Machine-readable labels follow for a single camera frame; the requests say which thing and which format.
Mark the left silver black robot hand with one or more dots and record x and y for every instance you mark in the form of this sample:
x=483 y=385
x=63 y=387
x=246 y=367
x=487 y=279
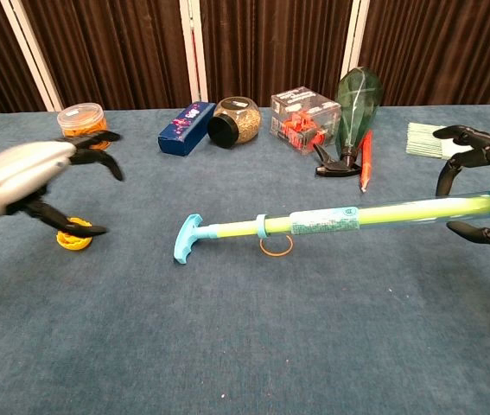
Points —
x=20 y=168

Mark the clear yellow-green plastic pump tube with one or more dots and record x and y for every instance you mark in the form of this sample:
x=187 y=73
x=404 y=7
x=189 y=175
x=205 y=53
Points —
x=326 y=220

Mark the clear jar of orange snacks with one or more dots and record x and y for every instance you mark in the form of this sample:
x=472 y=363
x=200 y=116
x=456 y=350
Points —
x=80 y=119

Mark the green white silicone brush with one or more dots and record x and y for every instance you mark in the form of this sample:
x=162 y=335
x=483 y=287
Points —
x=421 y=140

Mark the red pen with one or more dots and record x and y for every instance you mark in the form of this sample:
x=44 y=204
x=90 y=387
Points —
x=366 y=160

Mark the green spray bottle black trigger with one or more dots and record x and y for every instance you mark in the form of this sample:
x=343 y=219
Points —
x=357 y=108

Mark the dark blue rectangular box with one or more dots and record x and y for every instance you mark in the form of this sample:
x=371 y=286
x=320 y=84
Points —
x=184 y=127

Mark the clear cube box red puzzle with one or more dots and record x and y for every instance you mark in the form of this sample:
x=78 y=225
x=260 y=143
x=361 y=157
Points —
x=300 y=116

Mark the round glass jar black lid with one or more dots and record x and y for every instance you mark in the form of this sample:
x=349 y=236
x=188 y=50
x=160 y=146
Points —
x=244 y=119

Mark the tan rubber band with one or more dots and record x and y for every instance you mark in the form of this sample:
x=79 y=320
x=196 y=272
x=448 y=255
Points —
x=275 y=255

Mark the brown folding screen white frames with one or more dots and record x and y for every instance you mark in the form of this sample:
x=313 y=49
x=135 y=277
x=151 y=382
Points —
x=270 y=47

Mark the blue felt table cover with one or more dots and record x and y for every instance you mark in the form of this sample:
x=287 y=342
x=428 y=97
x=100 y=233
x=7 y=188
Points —
x=244 y=328

